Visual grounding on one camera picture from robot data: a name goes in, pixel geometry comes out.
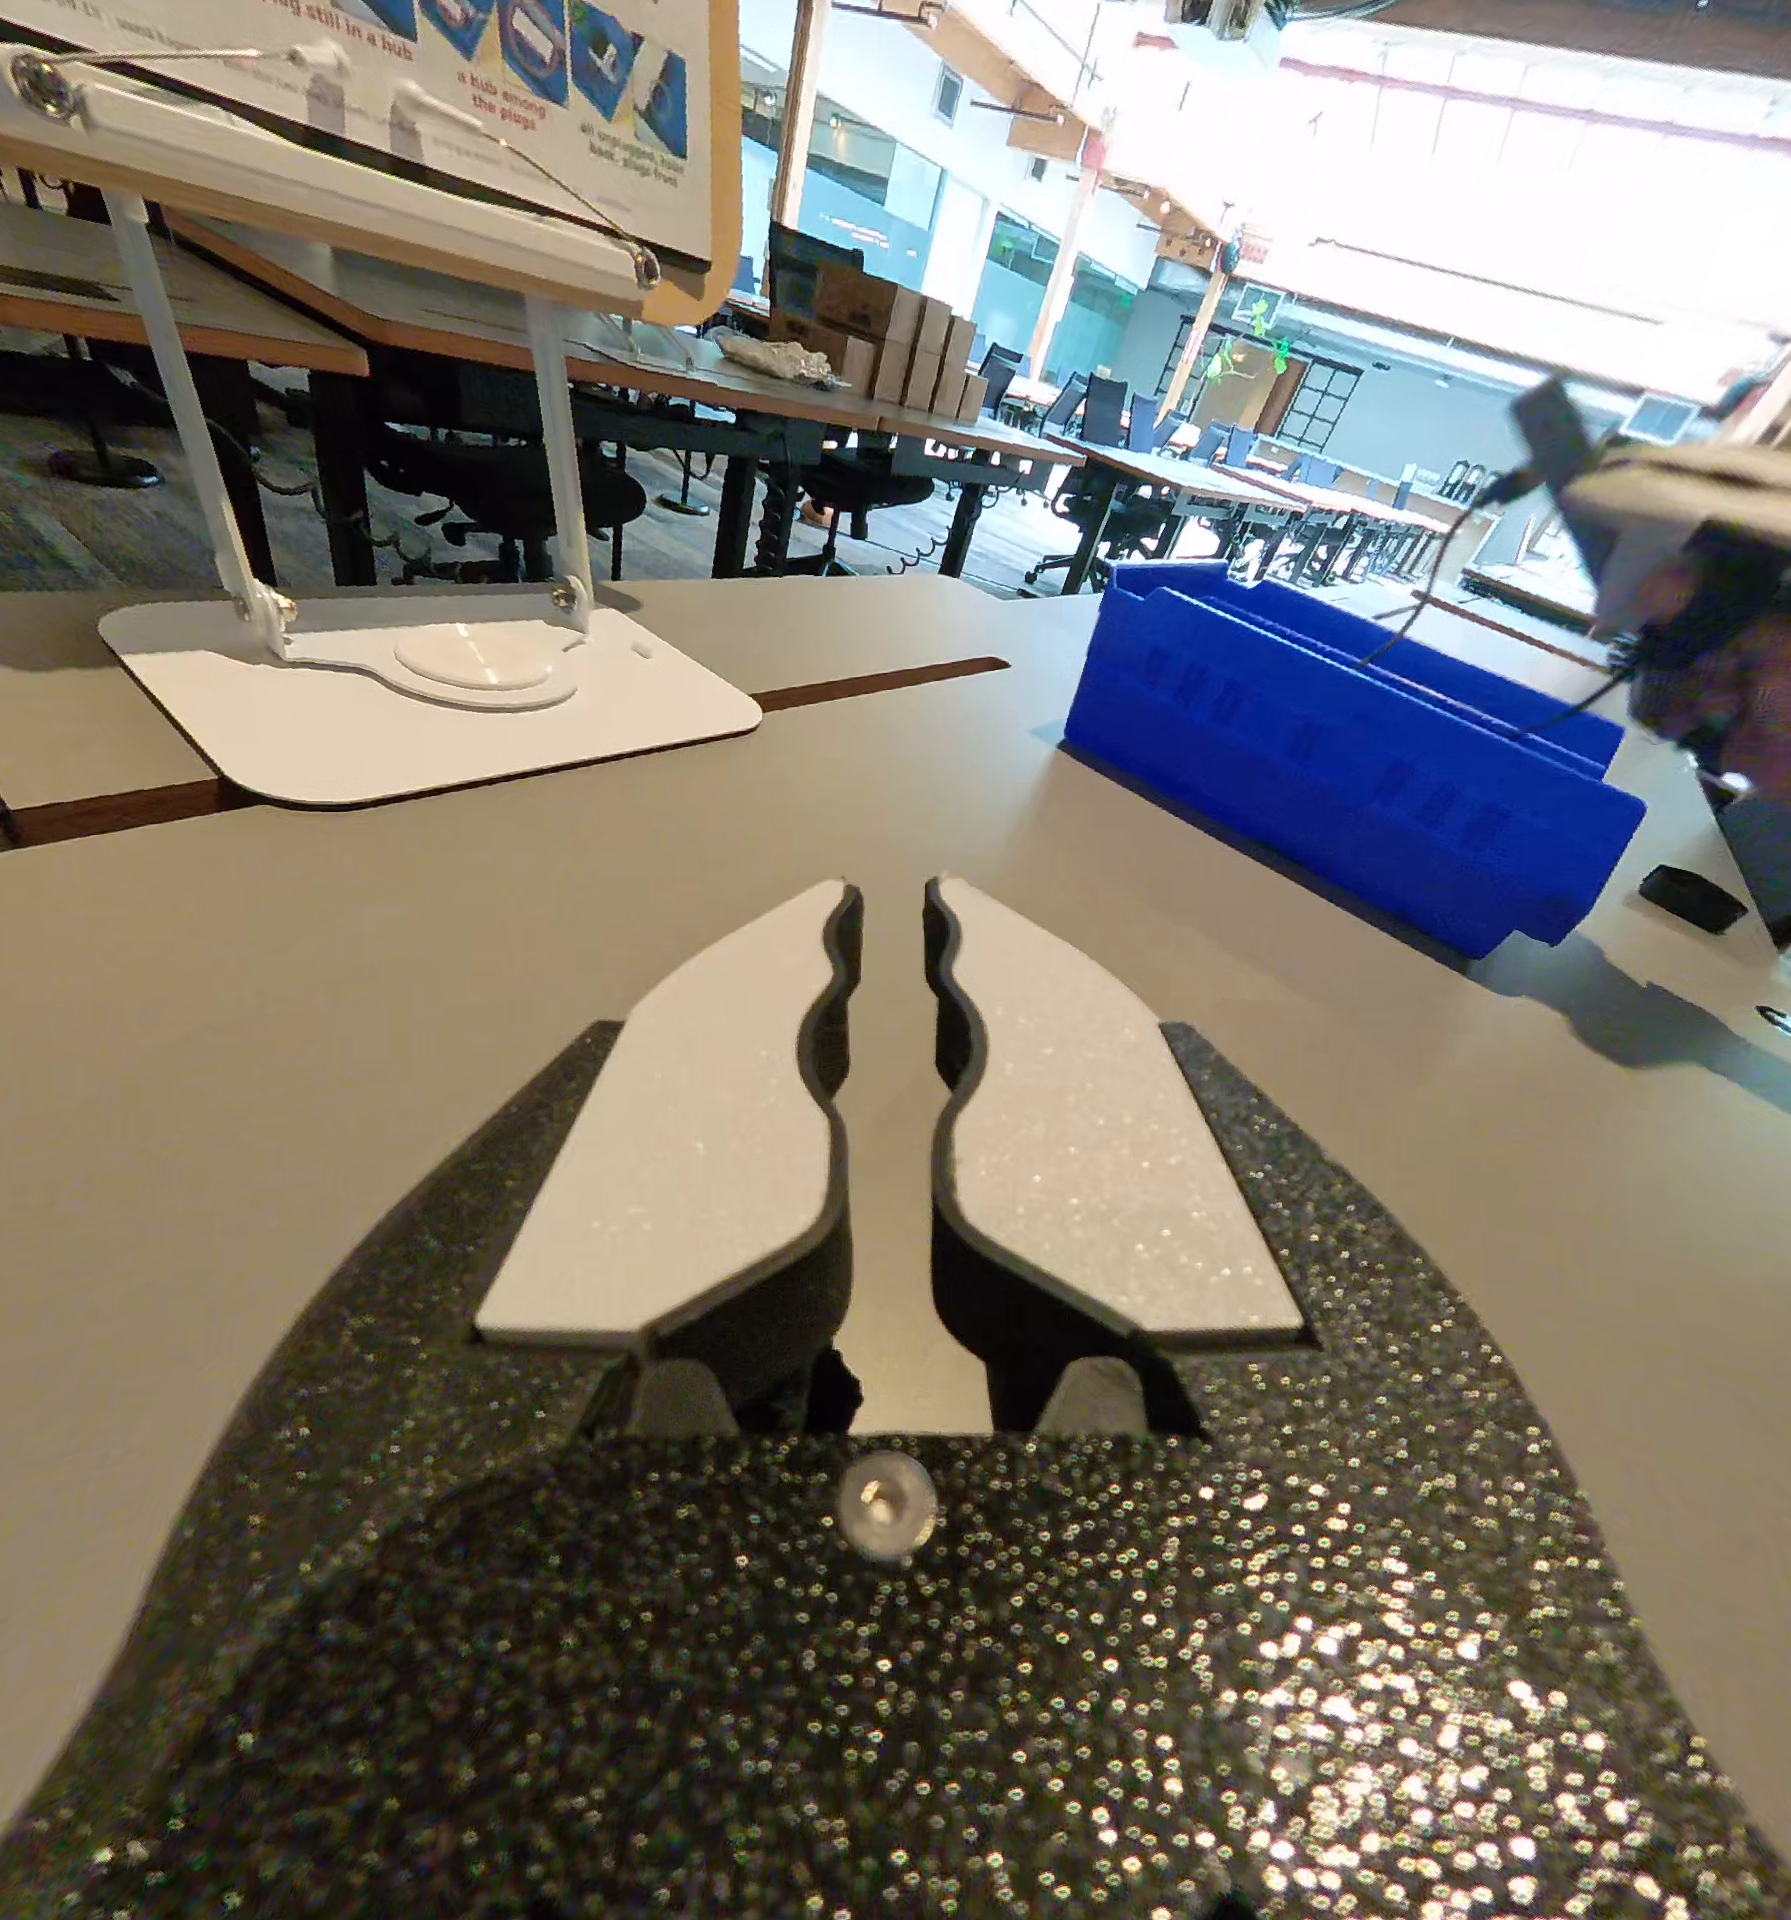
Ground long grey desk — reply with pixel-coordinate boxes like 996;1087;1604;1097
0;182;373;381

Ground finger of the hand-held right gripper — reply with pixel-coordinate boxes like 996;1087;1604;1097
1564;443;1791;514
1574;479;1791;532

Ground crumpled plastic wrap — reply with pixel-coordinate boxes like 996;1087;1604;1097
711;329;849;389

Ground wooden desk black legs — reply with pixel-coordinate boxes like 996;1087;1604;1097
163;206;1095;583

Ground printed instruction sheet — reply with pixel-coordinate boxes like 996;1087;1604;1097
22;0;718;232

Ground small black device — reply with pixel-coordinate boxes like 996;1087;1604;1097
1636;865;1750;936

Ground person's right hand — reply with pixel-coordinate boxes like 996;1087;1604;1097
1642;519;1791;800

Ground stack of cardboard boxes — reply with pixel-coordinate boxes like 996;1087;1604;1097
765;263;989;426

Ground grey desk with chairs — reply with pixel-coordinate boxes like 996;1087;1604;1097
1055;433;1455;607

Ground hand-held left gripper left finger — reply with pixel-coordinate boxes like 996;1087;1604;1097
474;878;867;1429

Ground grey usb hub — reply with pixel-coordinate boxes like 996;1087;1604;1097
1509;375;1598;491

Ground blue plastic bin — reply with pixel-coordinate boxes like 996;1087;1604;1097
1063;559;1650;960

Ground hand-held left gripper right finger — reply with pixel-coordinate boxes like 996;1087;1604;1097
920;871;1311;1429

